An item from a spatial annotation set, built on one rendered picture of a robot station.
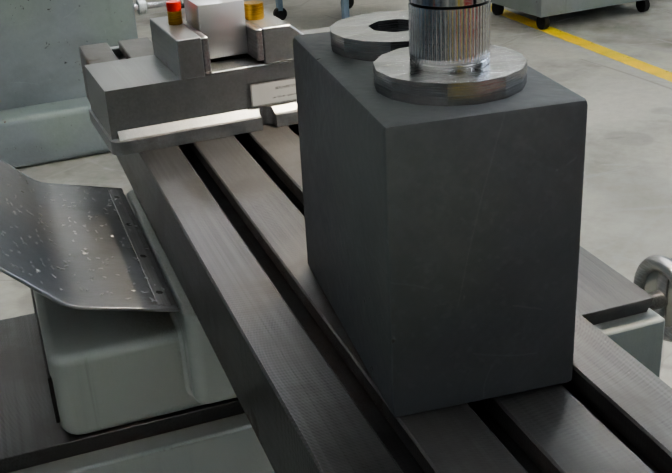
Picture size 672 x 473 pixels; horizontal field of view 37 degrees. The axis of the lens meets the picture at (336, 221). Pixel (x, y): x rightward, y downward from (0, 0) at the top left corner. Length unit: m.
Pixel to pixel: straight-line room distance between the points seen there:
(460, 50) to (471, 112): 0.04
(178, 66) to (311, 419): 0.56
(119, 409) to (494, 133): 0.54
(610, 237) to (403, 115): 2.58
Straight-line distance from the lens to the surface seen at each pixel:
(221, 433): 1.00
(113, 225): 1.08
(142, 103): 1.08
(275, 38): 1.10
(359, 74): 0.62
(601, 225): 3.18
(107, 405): 0.97
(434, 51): 0.57
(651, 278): 1.40
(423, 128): 0.53
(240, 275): 0.79
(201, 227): 0.88
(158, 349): 0.94
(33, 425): 1.02
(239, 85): 1.10
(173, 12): 1.14
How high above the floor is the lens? 1.32
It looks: 24 degrees down
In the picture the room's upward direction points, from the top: 3 degrees counter-clockwise
